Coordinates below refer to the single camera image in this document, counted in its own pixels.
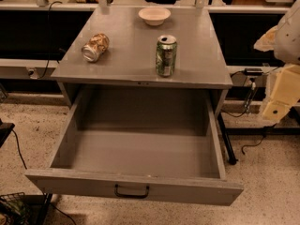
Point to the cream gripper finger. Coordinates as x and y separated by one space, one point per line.
285 93

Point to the green soda can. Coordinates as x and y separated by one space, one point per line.
166 55

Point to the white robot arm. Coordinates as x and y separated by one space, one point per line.
284 40

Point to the open grey top drawer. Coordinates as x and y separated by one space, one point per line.
166 139

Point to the grey drawer cabinet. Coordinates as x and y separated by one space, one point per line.
131 57

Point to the crushed brown can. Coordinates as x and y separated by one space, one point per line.
95 47

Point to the black power adapter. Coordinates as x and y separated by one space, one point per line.
253 71

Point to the black table leg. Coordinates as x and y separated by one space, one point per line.
226 139

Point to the white bowl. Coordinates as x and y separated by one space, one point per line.
154 16

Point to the black object at left edge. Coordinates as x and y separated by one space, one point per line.
5 129

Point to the black drawer handle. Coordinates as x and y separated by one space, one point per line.
131 192

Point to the black wire basket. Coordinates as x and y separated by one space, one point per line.
14 210

